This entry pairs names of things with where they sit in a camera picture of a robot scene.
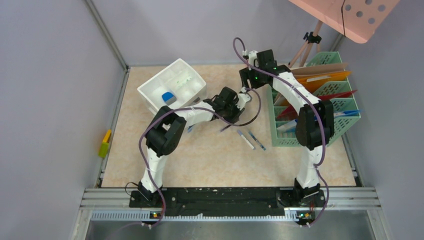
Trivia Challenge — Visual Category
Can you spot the dark purple pen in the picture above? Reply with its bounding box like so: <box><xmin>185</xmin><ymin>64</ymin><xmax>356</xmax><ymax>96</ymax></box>
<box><xmin>219</xmin><ymin>125</ymin><xmax>232</xmax><ymax>133</ymax></box>

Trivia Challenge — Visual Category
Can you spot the white blue pen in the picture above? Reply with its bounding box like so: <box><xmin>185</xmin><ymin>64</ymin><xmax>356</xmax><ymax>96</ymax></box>
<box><xmin>237</xmin><ymin>129</ymin><xmax>256</xmax><ymax>150</ymax></box>

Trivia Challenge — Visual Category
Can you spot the blue clear gel pen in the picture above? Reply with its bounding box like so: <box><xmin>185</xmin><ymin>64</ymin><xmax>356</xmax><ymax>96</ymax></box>
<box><xmin>247</xmin><ymin>130</ymin><xmax>267</xmax><ymax>151</ymax></box>

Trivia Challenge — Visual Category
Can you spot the orange folder binder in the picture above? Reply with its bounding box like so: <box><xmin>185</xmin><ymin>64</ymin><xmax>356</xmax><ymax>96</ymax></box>
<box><xmin>294</xmin><ymin>70</ymin><xmax>352</xmax><ymax>93</ymax></box>

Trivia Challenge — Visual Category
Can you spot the white plastic drawer organizer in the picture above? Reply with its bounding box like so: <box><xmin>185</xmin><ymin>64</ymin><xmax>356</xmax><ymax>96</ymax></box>
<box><xmin>137</xmin><ymin>58</ymin><xmax>207</xmax><ymax>115</ymax></box>

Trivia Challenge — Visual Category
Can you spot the red plastic folder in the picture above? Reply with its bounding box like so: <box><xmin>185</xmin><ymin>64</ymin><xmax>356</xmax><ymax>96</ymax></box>
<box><xmin>276</xmin><ymin>90</ymin><xmax>359</xmax><ymax>121</ymax></box>

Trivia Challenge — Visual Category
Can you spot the green plastic file rack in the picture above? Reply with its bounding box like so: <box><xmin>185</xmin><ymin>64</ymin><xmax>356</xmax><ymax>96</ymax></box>
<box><xmin>267</xmin><ymin>51</ymin><xmax>361</xmax><ymax>148</ymax></box>

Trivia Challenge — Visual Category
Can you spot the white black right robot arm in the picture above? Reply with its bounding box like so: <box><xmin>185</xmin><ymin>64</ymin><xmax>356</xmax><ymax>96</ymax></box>
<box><xmin>239</xmin><ymin>49</ymin><xmax>335</xmax><ymax>206</ymax></box>

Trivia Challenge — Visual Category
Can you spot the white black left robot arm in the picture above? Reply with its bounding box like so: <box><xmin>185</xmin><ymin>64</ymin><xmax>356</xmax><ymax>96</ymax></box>
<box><xmin>137</xmin><ymin>87</ymin><xmax>252</xmax><ymax>207</ymax></box>

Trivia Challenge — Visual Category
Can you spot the blue grey eraser block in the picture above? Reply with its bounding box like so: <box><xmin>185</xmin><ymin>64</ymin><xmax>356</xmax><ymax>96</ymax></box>
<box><xmin>161</xmin><ymin>91</ymin><xmax>177</xmax><ymax>106</ymax></box>

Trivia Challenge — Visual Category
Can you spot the blue file folder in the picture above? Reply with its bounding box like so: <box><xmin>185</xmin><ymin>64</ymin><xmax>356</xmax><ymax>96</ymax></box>
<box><xmin>276</xmin><ymin>110</ymin><xmax>361</xmax><ymax>133</ymax></box>

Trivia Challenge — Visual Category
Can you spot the pink music stand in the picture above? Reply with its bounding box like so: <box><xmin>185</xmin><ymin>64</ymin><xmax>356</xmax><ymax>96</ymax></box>
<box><xmin>288</xmin><ymin>0</ymin><xmax>402</xmax><ymax>69</ymax></box>

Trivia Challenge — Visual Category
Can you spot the yellow green clip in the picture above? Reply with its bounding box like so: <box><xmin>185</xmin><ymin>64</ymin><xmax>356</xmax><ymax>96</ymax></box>
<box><xmin>98</xmin><ymin>129</ymin><xmax>112</xmax><ymax>159</ymax></box>

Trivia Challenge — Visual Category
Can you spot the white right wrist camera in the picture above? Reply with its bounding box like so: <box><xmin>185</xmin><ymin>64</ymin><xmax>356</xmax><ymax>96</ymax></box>
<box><xmin>242</xmin><ymin>50</ymin><xmax>258</xmax><ymax>67</ymax></box>

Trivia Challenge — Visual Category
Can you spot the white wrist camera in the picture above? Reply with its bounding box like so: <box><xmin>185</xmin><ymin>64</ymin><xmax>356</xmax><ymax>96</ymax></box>
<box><xmin>236</xmin><ymin>87</ymin><xmax>252</xmax><ymax>110</ymax></box>
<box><xmin>242</xmin><ymin>50</ymin><xmax>258</xmax><ymax>67</ymax></box>

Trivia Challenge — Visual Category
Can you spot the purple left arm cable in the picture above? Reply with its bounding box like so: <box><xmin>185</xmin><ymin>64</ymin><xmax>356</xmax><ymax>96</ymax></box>
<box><xmin>137</xmin><ymin>87</ymin><xmax>263</xmax><ymax>229</ymax></box>

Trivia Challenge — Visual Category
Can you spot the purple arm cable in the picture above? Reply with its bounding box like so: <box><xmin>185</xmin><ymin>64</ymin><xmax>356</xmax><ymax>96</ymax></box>
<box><xmin>232</xmin><ymin>37</ymin><xmax>330</xmax><ymax>228</ymax></box>
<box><xmin>137</xmin><ymin>87</ymin><xmax>263</xmax><ymax>229</ymax></box>

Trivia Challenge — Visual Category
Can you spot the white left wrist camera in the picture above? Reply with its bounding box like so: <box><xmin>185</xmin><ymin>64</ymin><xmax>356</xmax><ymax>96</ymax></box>
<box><xmin>236</xmin><ymin>87</ymin><xmax>252</xmax><ymax>110</ymax></box>

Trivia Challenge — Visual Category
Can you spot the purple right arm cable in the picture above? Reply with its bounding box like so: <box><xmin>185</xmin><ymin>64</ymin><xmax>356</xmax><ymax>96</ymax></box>
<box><xmin>232</xmin><ymin>37</ymin><xmax>330</xmax><ymax>228</ymax></box>

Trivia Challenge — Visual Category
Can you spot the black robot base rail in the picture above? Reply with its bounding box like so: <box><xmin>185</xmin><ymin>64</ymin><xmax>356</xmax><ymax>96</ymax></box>
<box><xmin>129</xmin><ymin>187</ymin><xmax>327</xmax><ymax>210</ymax></box>

